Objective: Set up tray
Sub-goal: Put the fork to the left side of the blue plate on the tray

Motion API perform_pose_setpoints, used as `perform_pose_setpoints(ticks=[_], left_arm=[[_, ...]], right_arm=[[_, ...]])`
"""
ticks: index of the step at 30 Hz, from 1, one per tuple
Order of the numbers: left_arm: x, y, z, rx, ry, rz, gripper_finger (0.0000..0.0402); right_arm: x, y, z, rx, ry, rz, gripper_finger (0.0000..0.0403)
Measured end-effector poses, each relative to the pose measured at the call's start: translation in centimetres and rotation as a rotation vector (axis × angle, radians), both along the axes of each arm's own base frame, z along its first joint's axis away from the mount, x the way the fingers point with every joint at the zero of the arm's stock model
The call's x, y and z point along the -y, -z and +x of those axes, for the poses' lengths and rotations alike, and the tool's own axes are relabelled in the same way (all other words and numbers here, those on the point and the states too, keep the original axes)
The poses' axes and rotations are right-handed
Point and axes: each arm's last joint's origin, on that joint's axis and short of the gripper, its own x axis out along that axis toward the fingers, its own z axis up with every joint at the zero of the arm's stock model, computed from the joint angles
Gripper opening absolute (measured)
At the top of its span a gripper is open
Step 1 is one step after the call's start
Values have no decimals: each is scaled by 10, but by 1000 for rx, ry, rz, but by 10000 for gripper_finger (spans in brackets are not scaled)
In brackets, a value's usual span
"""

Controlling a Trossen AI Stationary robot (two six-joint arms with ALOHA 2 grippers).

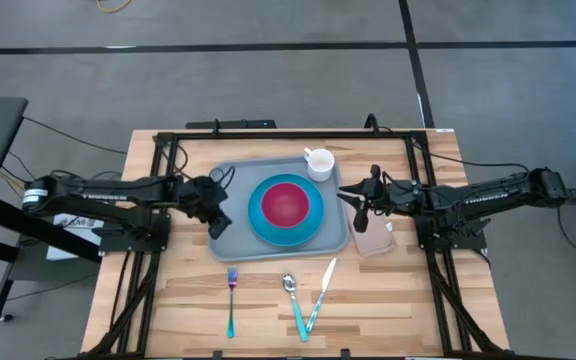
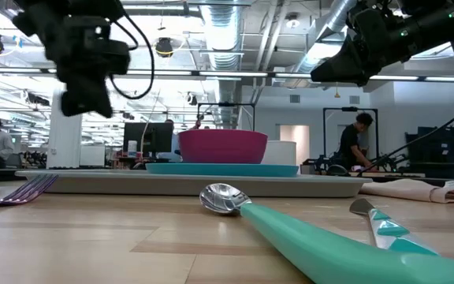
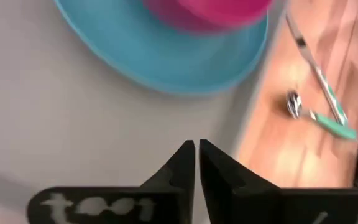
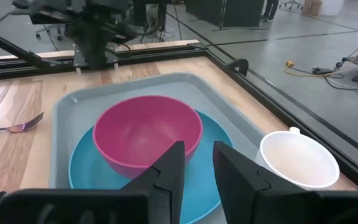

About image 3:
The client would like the silver knife teal patterned handle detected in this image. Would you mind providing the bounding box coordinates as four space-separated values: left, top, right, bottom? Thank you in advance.
284 12 349 127

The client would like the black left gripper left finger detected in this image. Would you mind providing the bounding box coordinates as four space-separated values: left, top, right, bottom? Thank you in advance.
26 139 196 224

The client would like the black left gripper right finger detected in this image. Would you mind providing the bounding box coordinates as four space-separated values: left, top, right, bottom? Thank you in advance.
199 139 358 224

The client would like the pink bowl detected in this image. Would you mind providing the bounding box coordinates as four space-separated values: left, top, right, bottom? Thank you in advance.
141 0 275 34

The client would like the blue plate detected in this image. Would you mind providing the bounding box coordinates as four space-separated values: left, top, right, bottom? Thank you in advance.
53 0 270 96

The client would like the grey tray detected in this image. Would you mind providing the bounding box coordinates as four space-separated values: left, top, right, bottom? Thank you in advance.
0 0 288 224

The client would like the silver spoon teal handle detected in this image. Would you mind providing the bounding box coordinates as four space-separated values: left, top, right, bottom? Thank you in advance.
286 89 358 141

